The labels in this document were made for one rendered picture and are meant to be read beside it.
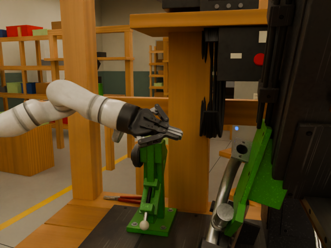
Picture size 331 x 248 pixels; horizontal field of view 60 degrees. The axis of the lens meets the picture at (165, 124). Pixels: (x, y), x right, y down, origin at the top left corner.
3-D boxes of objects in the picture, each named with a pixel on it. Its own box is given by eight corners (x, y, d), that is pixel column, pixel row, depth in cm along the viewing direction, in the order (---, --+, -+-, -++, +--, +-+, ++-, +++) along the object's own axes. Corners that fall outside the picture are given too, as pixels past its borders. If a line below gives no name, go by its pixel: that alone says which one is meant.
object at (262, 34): (279, 81, 78) (283, 24, 75) (216, 81, 82) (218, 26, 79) (273, 79, 90) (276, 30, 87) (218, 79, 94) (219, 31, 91)
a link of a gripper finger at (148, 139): (137, 145, 71) (159, 136, 72) (140, 151, 70) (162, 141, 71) (136, 139, 68) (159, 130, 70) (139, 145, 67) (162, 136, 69)
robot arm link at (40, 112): (77, 92, 83) (31, 115, 80) (66, 75, 75) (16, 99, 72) (86, 110, 80) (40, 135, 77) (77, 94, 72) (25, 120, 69)
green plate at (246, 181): (272, 233, 60) (310, 140, 54) (233, 220, 61) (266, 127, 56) (265, 208, 71) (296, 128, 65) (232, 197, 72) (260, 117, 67)
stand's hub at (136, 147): (138, 170, 86) (138, 146, 85) (128, 170, 87) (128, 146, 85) (145, 163, 93) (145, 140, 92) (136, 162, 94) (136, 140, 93)
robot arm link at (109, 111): (132, 118, 82) (112, 111, 83) (128, 94, 72) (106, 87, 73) (118, 144, 77) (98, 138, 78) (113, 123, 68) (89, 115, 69)
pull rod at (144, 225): (147, 232, 81) (147, 214, 80) (138, 232, 81) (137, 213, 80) (152, 223, 86) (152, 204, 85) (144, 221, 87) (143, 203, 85)
